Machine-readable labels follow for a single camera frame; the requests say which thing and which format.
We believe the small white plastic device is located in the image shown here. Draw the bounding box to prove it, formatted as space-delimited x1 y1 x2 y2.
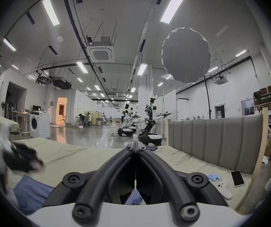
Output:
217 180 233 200

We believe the round softbox lamp on stand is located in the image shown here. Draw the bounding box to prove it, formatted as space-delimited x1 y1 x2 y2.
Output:
161 27 213 120

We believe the grey padded headboard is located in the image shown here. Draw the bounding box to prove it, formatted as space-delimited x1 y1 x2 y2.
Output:
167 107 269 175

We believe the dark blue shirt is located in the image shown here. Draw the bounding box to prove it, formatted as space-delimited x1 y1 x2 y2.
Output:
13 174 143 216

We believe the bed with pale green sheet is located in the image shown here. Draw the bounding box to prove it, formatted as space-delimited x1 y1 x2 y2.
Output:
0 111 20 135
8 137 264 215

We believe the white phone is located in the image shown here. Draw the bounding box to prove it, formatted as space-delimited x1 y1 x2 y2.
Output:
230 170 245 188

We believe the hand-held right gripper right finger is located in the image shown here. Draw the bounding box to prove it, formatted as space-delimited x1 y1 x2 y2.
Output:
135 144 229 225

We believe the black and white robot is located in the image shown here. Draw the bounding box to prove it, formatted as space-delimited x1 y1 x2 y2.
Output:
117 104 139 137
138 97 173 146

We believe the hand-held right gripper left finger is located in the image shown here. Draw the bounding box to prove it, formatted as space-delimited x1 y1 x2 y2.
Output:
43 144 135 224

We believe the white washing machine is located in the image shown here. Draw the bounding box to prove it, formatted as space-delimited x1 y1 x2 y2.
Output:
29 111 51 139

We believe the shelf with cartons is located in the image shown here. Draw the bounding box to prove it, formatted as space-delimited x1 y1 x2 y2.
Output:
253 85 271 115

